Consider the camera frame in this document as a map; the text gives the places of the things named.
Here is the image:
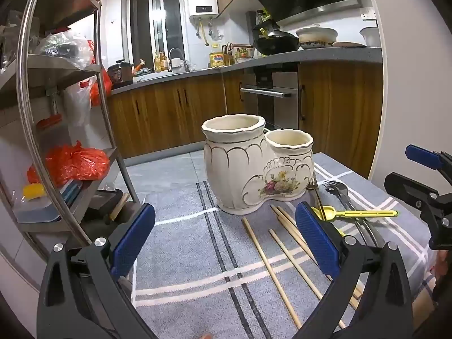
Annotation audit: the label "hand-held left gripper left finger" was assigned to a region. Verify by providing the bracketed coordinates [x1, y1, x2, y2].
[36, 203, 158, 339]

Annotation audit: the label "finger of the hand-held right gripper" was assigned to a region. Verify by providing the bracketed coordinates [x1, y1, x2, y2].
[405, 144, 452, 175]
[384, 172, 452, 250]

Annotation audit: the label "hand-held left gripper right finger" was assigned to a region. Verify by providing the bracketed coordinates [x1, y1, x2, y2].
[294, 201, 414, 339]

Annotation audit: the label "gold metal fork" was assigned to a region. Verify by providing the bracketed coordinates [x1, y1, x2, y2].
[307, 175, 327, 221]

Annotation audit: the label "yellow plastic spoon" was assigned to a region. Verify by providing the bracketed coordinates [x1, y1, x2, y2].
[311, 205, 399, 221]

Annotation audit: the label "cream ceramic double utensil holder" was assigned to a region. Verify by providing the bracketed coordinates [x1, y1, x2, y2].
[201, 114, 315, 215]

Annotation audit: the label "grey striped tablecloth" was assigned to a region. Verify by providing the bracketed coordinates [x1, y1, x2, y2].
[132, 152, 440, 339]

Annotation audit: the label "stainless steel shelf rack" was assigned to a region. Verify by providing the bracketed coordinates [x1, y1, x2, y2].
[0, 0, 149, 255]

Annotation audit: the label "stacked plastic containers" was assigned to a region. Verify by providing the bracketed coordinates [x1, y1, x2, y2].
[14, 180, 83, 223]

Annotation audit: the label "large red plastic bag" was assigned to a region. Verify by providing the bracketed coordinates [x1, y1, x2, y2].
[27, 141, 110, 188]

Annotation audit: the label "yellow corn cob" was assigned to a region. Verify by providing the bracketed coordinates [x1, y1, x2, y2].
[22, 183, 46, 202]

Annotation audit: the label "white bowl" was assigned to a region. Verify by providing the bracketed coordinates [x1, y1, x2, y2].
[359, 26, 380, 47]

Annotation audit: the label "white board with red grip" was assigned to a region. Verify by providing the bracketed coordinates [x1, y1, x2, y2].
[37, 113, 64, 130]

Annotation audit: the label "grey kitchen countertop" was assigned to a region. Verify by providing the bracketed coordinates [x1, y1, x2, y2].
[109, 44, 384, 95]

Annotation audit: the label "hanging white plastic bag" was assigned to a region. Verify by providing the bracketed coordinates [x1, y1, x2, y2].
[64, 81, 92, 128]

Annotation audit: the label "hanging red plastic bag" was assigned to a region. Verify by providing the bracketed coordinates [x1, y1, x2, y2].
[88, 67, 113, 108]

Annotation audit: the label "white ceramic casserole pot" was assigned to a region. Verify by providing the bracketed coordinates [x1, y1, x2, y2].
[296, 24, 338, 49]

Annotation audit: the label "built-in steel oven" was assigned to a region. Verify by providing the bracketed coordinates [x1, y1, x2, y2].
[240, 71, 300, 131]

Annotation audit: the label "dark electric pressure cooker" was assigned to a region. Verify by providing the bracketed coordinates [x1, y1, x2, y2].
[107, 59, 134, 85]

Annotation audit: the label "black wok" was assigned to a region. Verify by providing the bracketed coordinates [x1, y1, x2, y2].
[253, 30, 301, 56]

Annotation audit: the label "chrome kitchen faucet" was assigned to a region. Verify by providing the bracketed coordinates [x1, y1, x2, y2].
[168, 47, 188, 74]

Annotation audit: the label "yellow cooking oil bottle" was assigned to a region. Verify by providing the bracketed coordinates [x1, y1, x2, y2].
[209, 44, 227, 68]

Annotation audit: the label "knife block with scissors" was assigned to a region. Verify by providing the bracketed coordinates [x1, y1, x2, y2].
[221, 42, 235, 66]

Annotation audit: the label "clear plastic bag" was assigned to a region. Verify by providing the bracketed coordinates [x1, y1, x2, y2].
[33, 30, 94, 71]

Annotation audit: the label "black spice rack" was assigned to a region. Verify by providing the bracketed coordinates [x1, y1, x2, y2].
[251, 9, 279, 31]

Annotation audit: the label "sliding glass window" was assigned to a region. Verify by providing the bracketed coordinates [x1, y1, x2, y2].
[125, 0, 186, 71]

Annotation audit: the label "white water heater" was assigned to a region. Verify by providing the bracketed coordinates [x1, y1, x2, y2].
[186, 0, 219, 20]

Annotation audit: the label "wooden handled tool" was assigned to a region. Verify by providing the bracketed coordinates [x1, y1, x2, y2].
[85, 189, 131, 223]

